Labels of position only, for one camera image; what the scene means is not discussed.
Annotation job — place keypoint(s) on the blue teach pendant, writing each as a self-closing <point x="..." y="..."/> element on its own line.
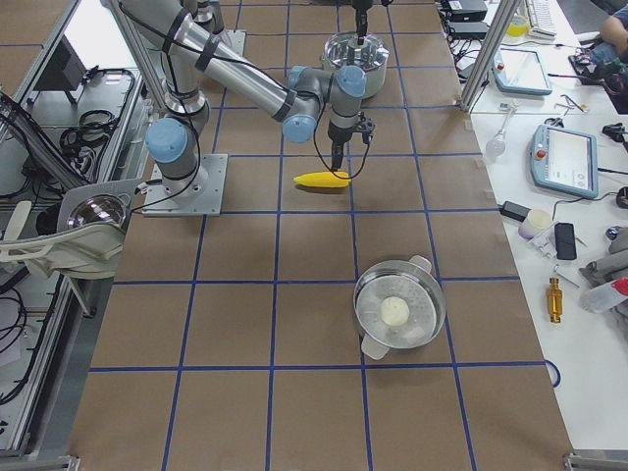
<point x="565" y="161"/>
<point x="521" y="71"/>

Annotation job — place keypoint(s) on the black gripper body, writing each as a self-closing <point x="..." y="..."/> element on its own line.
<point x="361" y="20"/>
<point x="338" y="134"/>

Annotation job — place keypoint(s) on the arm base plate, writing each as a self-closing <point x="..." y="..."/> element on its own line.
<point x="203" y="196"/>

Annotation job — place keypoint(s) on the pale green cooking pot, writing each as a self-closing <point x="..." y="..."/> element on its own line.
<point x="373" y="81"/>

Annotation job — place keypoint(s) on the aluminium frame post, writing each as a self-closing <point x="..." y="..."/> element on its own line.
<point x="505" y="12"/>

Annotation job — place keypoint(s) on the white steamed bun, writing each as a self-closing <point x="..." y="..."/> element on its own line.
<point x="394" y="311"/>

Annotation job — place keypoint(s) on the yellow corn cob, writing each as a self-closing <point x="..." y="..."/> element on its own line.
<point x="323" y="179"/>

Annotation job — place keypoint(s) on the steel steamer pot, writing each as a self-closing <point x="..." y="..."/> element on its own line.
<point x="411" y="280"/>

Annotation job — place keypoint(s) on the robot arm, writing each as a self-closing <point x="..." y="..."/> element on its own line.
<point x="192" y="32"/>

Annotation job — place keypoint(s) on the gold metal fitting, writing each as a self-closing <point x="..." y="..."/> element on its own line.
<point x="554" y="300"/>

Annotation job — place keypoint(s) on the black phone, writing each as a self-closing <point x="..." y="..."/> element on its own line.
<point x="565" y="242"/>

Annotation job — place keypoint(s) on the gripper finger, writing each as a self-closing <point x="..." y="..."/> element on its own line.
<point x="337" y="155"/>
<point x="361" y="20"/>

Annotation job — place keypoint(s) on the black power adapter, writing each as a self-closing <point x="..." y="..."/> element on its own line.
<point x="513" y="211"/>

